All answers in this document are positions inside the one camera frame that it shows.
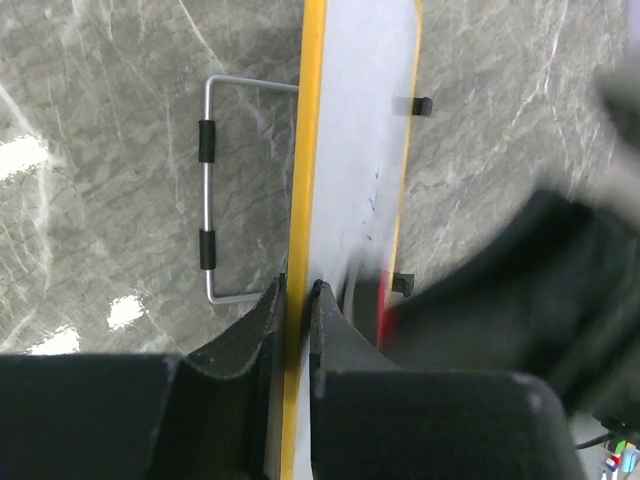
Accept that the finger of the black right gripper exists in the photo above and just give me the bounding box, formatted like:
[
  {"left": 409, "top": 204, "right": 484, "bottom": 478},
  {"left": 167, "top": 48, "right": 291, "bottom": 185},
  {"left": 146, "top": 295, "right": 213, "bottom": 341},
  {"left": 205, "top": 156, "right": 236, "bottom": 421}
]
[{"left": 389, "top": 189, "right": 639, "bottom": 420}]

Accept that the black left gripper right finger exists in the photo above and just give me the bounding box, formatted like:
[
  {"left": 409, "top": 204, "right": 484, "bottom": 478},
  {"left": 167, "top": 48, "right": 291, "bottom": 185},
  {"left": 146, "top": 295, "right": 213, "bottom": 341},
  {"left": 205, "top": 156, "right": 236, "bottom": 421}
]
[{"left": 309, "top": 281, "right": 584, "bottom": 479}]

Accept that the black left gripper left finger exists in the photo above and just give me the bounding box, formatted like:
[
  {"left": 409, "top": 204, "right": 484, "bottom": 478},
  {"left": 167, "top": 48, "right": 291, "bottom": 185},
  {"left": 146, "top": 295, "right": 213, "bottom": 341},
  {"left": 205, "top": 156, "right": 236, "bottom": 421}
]
[{"left": 1, "top": 277, "right": 286, "bottom": 479}]

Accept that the red bone shaped eraser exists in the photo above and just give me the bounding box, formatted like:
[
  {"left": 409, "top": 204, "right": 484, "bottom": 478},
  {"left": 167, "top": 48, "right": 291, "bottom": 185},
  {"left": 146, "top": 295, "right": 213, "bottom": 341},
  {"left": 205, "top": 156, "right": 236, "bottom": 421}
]
[{"left": 376, "top": 270, "right": 397, "bottom": 351}]

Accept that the yellow framed whiteboard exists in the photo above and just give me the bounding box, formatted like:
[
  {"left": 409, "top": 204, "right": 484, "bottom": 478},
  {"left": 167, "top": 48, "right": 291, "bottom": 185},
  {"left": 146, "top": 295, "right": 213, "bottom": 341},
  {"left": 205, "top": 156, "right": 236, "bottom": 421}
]
[{"left": 268, "top": 1, "right": 422, "bottom": 479}]

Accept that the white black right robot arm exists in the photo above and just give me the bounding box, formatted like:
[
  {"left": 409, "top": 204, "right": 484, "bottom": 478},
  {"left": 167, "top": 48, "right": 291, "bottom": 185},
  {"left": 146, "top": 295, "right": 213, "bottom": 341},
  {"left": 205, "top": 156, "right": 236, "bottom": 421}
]
[{"left": 383, "top": 55, "right": 639, "bottom": 421}]

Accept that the metal wire whiteboard stand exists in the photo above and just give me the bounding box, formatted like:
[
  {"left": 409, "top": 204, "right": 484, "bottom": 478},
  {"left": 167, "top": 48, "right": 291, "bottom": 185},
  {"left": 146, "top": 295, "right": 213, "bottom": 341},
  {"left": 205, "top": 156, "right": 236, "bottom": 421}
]
[{"left": 198, "top": 74, "right": 299, "bottom": 306}]

